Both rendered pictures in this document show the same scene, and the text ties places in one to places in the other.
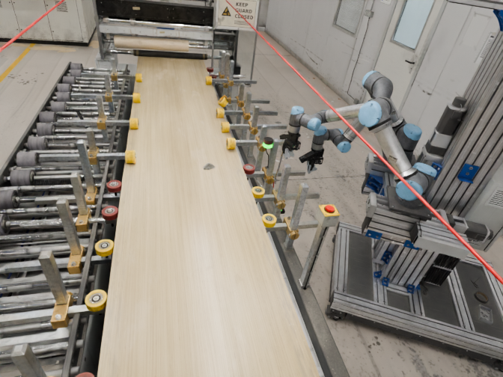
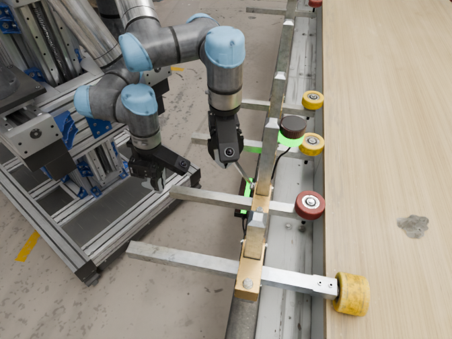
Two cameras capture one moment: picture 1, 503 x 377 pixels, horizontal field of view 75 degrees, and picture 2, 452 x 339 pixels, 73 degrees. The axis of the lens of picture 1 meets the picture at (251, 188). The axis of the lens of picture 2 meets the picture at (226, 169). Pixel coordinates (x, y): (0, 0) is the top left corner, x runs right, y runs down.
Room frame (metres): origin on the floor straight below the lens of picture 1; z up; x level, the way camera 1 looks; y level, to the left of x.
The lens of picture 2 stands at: (2.35, 0.08, 1.60)
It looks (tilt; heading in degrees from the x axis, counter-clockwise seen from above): 49 degrees down; 210
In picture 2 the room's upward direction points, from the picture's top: straight up
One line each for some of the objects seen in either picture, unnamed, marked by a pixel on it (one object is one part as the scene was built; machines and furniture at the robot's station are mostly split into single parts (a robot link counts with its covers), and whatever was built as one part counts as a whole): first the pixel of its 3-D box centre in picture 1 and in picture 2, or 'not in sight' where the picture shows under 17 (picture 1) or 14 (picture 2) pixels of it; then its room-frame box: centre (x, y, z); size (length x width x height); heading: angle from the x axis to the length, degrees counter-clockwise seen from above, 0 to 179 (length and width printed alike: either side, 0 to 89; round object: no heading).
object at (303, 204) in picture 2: (248, 173); (307, 212); (1.81, 0.04, 0.85); 0.08 x 0.08 x 0.11
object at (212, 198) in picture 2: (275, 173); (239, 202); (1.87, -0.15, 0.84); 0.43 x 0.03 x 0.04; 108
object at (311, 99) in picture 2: (267, 225); (310, 107); (1.33, -0.12, 0.85); 0.08 x 0.08 x 0.11
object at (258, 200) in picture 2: (267, 175); (261, 201); (1.83, -0.09, 0.85); 0.13 x 0.06 x 0.05; 18
